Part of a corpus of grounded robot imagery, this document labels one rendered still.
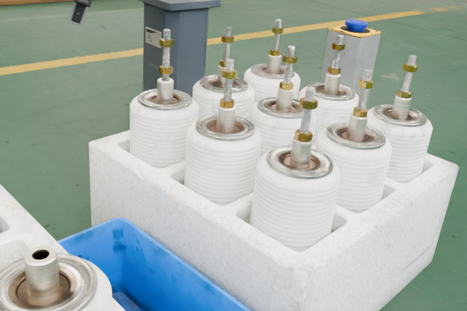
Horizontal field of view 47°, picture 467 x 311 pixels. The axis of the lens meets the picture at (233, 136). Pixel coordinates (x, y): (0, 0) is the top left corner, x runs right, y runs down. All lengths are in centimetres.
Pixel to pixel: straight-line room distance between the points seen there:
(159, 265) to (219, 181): 13
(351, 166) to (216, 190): 17
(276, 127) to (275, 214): 17
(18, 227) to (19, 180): 47
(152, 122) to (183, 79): 54
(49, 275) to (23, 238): 20
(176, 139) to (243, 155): 12
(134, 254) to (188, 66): 62
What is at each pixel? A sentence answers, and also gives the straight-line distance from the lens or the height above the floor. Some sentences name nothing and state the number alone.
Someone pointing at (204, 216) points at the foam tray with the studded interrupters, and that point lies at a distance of 63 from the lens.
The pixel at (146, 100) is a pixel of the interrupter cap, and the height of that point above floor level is 25.
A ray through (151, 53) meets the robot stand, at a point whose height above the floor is 17.
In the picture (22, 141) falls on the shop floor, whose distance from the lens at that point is 123.
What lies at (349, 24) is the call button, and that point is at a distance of 99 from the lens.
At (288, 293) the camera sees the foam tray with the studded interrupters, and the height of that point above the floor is 15.
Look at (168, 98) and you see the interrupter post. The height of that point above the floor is 26.
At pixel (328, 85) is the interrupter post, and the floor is 26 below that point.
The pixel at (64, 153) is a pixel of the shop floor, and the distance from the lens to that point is 117.
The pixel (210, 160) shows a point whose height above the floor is 23.
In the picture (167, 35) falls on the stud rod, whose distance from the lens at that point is 72.
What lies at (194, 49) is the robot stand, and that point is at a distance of 124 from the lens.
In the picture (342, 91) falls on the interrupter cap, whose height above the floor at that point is 25.
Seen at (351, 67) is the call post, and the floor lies 26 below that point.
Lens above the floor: 52
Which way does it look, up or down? 24 degrees down
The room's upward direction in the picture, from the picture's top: 5 degrees clockwise
